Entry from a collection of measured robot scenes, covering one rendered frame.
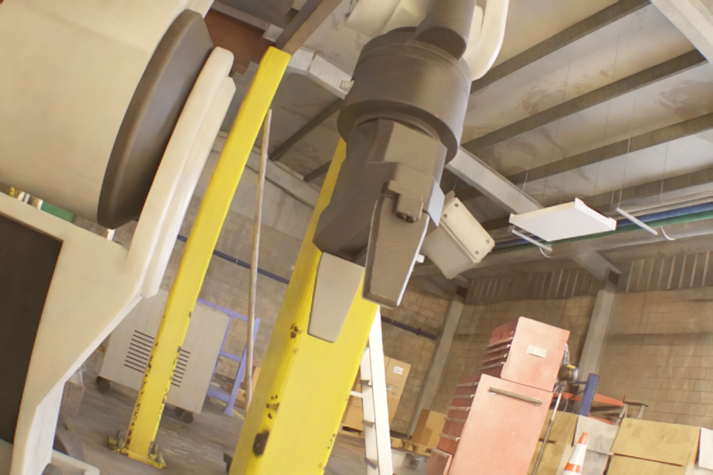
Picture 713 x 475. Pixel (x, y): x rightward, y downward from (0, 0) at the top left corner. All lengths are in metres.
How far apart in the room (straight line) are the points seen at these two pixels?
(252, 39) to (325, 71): 8.26
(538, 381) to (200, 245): 2.24
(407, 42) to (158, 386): 2.16
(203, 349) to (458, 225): 3.86
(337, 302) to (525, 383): 3.56
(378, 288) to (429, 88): 0.15
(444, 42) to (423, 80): 0.04
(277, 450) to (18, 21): 0.65
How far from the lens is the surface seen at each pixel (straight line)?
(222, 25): 3.05
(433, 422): 11.46
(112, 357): 4.19
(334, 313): 0.49
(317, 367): 0.87
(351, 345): 0.89
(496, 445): 4.00
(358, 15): 0.54
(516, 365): 4.02
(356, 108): 0.48
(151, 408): 2.55
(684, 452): 7.08
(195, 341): 4.26
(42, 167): 0.38
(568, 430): 8.90
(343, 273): 0.50
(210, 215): 2.58
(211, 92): 0.38
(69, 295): 0.37
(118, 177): 0.37
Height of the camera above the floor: 0.49
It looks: 14 degrees up
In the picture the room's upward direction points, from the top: 18 degrees clockwise
